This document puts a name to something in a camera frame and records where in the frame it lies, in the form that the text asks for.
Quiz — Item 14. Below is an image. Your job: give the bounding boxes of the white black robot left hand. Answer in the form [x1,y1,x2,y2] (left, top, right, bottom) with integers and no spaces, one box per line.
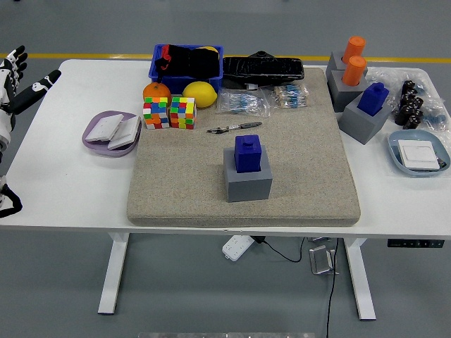
[0,44,63,142]

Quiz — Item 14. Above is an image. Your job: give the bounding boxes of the blue square seal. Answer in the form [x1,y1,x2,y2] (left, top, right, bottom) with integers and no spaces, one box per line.
[356,82,390,117]
[233,134,263,174]

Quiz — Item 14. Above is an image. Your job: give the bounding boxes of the grey seal holder block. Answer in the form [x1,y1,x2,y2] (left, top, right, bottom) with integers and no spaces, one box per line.
[338,92,393,145]
[223,146,273,204]
[327,69,369,113]
[325,51,369,85]

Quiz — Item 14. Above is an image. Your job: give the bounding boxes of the orange round seal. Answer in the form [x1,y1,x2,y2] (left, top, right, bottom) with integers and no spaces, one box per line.
[342,55,368,87]
[342,35,367,64]

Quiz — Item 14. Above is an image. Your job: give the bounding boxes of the purple plate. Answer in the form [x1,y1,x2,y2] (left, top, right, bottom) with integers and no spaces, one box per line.
[81,110,142,158]

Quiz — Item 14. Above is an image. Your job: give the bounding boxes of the multicolour puzzle cube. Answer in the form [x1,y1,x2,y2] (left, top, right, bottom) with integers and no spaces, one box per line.
[142,96,171,130]
[169,96,197,130]

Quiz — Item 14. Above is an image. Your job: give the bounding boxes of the orange fruit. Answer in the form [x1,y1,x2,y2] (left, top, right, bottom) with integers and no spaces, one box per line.
[142,82,173,106]

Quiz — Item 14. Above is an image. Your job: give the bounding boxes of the blue plastic bin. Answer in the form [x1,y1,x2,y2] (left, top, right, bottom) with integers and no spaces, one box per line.
[148,43,225,95]

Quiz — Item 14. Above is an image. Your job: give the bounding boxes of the yellow lemon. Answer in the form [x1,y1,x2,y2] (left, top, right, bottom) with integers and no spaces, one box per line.
[182,80,218,109]

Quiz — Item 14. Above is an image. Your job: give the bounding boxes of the black red cloth pouch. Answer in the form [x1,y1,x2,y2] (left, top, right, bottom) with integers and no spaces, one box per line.
[154,44,222,79]

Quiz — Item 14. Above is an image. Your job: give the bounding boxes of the white table leg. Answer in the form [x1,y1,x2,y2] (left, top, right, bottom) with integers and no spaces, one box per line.
[343,237,377,321]
[97,232,130,315]

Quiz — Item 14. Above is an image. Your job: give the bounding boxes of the clear bag blue resistors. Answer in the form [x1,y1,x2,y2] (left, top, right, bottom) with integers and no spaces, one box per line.
[214,87,273,118]

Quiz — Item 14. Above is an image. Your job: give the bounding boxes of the black silver folding tool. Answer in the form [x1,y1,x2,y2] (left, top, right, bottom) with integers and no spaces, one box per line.
[206,121,264,134]

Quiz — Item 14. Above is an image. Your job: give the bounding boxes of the white power strip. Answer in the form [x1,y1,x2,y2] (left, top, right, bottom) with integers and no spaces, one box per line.
[221,234,255,262]

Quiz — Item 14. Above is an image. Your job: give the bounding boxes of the clear bag tan resistors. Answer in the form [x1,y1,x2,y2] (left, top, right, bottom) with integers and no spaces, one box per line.
[269,84,313,109]

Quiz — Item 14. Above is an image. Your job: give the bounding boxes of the grey-brown mat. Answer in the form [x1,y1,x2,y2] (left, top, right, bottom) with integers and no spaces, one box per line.
[126,67,362,228]

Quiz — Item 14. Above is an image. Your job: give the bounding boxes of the light blue plate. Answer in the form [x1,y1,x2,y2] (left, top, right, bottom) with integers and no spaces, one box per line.
[387,130,451,178]

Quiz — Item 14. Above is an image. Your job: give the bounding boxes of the clear bag black capacitors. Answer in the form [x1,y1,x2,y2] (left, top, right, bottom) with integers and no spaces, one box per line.
[393,79,426,130]

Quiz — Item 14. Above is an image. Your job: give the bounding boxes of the clear bag blue parts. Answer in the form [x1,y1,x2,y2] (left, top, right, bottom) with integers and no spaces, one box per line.
[420,101,451,133]

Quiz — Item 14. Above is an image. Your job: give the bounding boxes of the black table control panel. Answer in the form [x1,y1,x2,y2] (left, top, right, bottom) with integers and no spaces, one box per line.
[387,239,445,249]

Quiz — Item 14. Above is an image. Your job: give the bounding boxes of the white switch panel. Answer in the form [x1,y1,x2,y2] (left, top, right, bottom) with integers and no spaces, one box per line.
[85,113,125,143]
[397,139,444,173]
[106,115,142,151]

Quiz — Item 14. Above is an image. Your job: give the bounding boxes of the black power cable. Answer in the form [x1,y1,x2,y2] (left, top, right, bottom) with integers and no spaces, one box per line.
[254,236,341,338]

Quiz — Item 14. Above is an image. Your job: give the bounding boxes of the silver metal bracket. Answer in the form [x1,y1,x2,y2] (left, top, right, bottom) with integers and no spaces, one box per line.
[308,245,341,276]

